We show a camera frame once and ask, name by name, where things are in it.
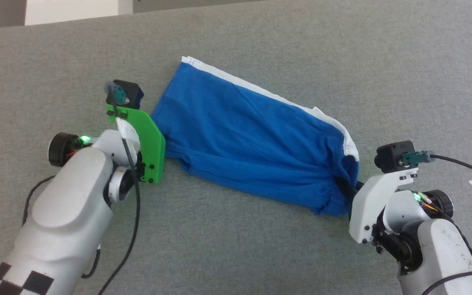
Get blue shorts with white trim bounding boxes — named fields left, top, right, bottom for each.
left=151, top=56, right=360, bottom=217

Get white rectangular block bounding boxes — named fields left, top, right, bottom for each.
left=25, top=0, right=134, bottom=26

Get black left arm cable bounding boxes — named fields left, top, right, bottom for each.
left=97, top=82, right=141, bottom=295

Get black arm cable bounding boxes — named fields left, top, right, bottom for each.
left=428, top=153, right=472, bottom=177
left=97, top=82, right=141, bottom=295

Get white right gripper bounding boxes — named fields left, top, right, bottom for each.
left=342, top=167, right=419, bottom=245

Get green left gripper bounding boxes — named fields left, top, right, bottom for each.
left=106, top=104, right=166, bottom=184

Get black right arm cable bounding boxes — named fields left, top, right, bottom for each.
left=428, top=153, right=472, bottom=177

